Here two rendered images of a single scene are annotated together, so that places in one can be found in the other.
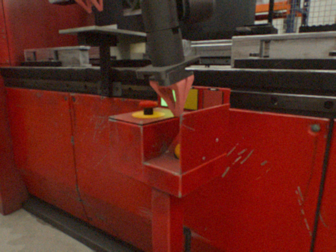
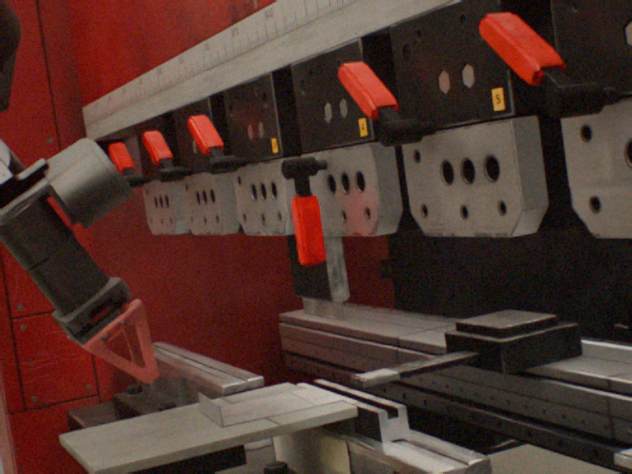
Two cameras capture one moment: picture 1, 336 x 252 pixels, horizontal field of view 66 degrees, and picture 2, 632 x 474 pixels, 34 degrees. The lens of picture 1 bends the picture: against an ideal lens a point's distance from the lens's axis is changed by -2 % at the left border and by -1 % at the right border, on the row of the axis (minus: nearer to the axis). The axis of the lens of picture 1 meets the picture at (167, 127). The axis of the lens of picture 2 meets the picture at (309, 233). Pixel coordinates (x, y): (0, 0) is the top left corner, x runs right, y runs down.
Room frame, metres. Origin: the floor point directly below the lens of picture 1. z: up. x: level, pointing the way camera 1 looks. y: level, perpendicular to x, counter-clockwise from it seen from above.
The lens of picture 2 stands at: (0.18, -0.46, 1.24)
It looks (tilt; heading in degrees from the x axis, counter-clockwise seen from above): 4 degrees down; 33
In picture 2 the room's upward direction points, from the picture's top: 8 degrees counter-clockwise
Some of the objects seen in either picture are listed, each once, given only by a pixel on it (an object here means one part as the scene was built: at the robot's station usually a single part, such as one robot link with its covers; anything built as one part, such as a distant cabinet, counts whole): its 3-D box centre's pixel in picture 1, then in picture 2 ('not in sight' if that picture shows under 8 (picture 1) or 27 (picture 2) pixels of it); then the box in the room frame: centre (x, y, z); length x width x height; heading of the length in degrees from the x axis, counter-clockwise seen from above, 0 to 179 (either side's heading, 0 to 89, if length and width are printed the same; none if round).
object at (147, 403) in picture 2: (40, 63); (151, 413); (1.40, 0.67, 0.89); 0.30 x 0.05 x 0.03; 56
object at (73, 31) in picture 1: (106, 33); (204, 425); (0.99, 0.22, 1.00); 0.26 x 0.18 x 0.01; 146
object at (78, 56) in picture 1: (55, 57); (193, 389); (1.42, 0.59, 0.92); 0.50 x 0.06 x 0.10; 56
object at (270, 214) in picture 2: not in sight; (289, 153); (1.12, 0.16, 1.26); 0.15 x 0.09 x 0.17; 56
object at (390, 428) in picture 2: not in sight; (349, 408); (1.09, 0.11, 0.98); 0.20 x 0.03 x 0.03; 56
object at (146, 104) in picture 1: (148, 109); not in sight; (0.56, 0.04, 0.79); 0.04 x 0.04 x 0.04
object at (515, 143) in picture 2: not in sight; (498, 116); (0.90, -0.17, 1.26); 0.15 x 0.09 x 0.17; 56
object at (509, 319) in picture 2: not in sight; (456, 350); (1.25, 0.05, 1.01); 0.26 x 0.12 x 0.05; 146
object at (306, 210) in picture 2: not in sight; (311, 211); (0.97, 0.05, 1.20); 0.04 x 0.02 x 0.10; 146
